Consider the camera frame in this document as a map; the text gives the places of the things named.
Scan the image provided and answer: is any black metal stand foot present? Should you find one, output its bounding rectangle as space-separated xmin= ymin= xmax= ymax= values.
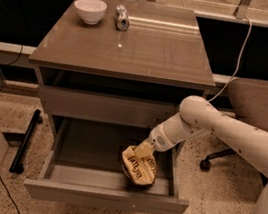
xmin=3 ymin=110 xmax=43 ymax=175

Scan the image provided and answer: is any brown yellow chip bag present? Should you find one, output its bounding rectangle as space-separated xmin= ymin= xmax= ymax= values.
xmin=122 ymin=145 xmax=157 ymax=186

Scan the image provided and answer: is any crushed silver soda can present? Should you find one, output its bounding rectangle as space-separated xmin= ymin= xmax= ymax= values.
xmin=115 ymin=4 xmax=130 ymax=31

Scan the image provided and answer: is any closed grey top drawer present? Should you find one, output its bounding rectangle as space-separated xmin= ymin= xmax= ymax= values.
xmin=39 ymin=85 xmax=178 ymax=129

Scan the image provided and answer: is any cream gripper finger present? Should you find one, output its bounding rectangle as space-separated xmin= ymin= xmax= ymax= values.
xmin=134 ymin=140 xmax=154 ymax=158

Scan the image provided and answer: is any white ceramic bowl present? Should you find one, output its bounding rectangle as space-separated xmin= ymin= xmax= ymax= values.
xmin=74 ymin=0 xmax=107 ymax=25

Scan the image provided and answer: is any white cable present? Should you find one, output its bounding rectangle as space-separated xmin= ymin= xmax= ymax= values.
xmin=207 ymin=13 xmax=254 ymax=109

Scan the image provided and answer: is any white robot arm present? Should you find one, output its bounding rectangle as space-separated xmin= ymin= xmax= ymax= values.
xmin=127 ymin=95 xmax=268 ymax=214

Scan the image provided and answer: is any grey office chair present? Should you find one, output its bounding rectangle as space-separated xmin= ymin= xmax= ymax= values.
xmin=197 ymin=72 xmax=268 ymax=189

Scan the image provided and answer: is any open grey middle drawer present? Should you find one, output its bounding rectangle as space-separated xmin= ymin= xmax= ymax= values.
xmin=24 ymin=118 xmax=189 ymax=214

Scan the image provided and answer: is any grey drawer cabinet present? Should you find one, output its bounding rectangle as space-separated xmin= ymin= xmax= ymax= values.
xmin=29 ymin=0 xmax=215 ymax=132

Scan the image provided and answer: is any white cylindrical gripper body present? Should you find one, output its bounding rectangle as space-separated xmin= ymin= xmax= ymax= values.
xmin=147 ymin=124 xmax=176 ymax=152

